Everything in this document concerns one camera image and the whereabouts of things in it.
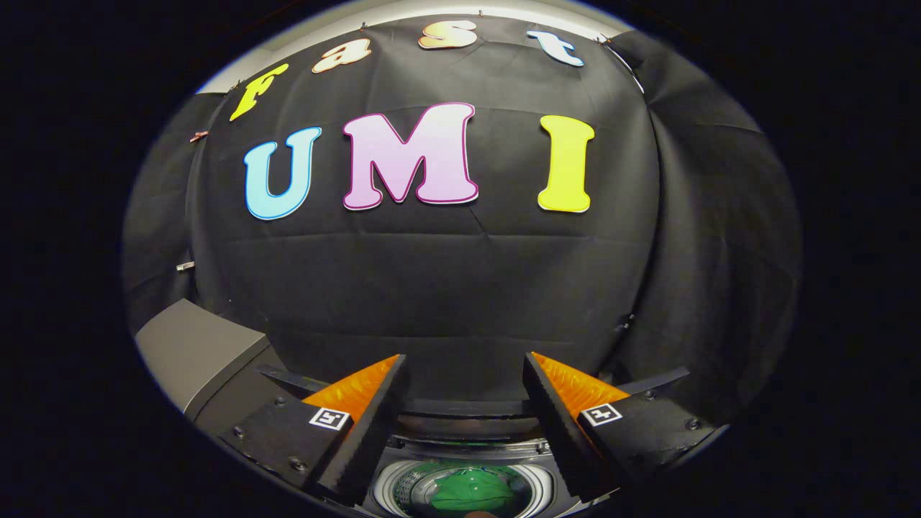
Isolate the grey box cabinet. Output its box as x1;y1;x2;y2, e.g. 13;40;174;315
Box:
135;299;289;432

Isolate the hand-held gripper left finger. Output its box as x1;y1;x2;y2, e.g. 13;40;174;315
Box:
219;354;407;508

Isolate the green polo shirt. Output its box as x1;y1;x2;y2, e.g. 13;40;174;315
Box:
428;468;515;515

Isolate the black backdrop cloth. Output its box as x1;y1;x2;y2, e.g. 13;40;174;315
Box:
121;14;803;432

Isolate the grey washing machine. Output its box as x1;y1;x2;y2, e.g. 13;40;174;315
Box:
363;416;620;518

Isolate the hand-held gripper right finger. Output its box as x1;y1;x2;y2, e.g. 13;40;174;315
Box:
522;352;720;504

